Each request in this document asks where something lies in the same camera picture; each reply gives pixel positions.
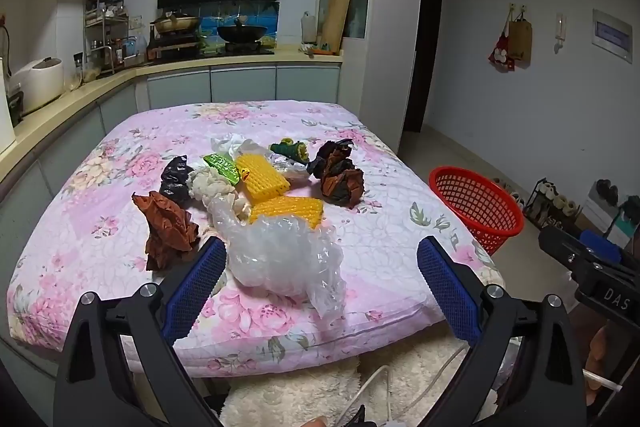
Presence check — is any wooden cutting board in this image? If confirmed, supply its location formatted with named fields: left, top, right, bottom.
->
left=320, top=0, right=352, bottom=52

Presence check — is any white cable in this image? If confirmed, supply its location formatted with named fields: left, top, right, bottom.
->
left=357, top=366, right=393, bottom=427

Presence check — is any clear bubble wrap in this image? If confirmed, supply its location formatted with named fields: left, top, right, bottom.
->
left=207, top=194, right=347, bottom=320

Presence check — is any red plastic basket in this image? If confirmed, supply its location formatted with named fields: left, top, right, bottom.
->
left=429, top=166, right=526, bottom=257

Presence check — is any green snack wrapper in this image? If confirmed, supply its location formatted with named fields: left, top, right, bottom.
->
left=202, top=153, right=242, bottom=185

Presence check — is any black plastic bag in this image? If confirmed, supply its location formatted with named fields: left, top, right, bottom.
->
left=160, top=155, right=196, bottom=208

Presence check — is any dark wooden door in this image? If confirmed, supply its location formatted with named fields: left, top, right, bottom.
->
left=402, top=0, right=446, bottom=134

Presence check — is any white electrical panel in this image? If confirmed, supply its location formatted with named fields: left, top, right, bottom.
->
left=592, top=9, right=633, bottom=65

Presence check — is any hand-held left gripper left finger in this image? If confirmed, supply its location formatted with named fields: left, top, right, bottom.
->
left=52, top=237, right=228, bottom=427

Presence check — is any white intercom phone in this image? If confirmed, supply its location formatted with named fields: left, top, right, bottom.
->
left=554, top=13, right=568, bottom=54

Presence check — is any golden cooking pan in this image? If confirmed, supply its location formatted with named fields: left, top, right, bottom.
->
left=150, top=11, right=203, bottom=35

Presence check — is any white fluffy rug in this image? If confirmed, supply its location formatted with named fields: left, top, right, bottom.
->
left=220, top=337, right=506, bottom=427

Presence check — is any small black appliance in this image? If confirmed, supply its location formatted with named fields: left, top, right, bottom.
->
left=5, top=91, right=25, bottom=128

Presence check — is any clear plastic bag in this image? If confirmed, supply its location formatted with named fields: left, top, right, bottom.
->
left=210, top=133, right=273, bottom=162

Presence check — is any white rice cooker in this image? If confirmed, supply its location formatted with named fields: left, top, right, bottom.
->
left=10, top=57, right=66, bottom=115

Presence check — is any black brown paper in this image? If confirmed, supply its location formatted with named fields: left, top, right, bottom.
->
left=306, top=138, right=366, bottom=208

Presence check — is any person's right hand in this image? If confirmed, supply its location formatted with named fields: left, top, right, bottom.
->
left=586, top=324, right=610, bottom=408

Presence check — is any white kettle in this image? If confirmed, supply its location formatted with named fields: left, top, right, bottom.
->
left=0, top=57, right=17, bottom=155

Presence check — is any white foam net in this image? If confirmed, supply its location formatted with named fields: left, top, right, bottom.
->
left=187, top=168, right=251, bottom=224

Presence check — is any clear plastic bottle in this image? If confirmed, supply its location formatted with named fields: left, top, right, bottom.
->
left=301, top=11, right=319, bottom=45

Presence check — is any black wok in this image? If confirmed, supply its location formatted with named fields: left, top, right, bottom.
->
left=216, top=17, right=269, bottom=44

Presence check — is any metal spice rack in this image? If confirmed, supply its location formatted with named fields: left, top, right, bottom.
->
left=82, top=0, right=128, bottom=75

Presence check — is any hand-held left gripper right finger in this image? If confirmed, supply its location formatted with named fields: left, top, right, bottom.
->
left=416, top=234, right=588, bottom=427

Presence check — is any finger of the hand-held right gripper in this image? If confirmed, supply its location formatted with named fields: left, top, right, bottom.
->
left=539, top=225, right=623, bottom=264

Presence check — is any black gas stove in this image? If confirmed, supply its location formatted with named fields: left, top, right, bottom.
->
left=197, top=39, right=276, bottom=56

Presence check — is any yellow foam net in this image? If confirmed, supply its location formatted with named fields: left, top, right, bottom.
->
left=235, top=154, right=291, bottom=204
left=248, top=197, right=325, bottom=230

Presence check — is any pink floral blanket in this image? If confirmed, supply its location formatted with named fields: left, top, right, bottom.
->
left=6, top=99, right=506, bottom=380

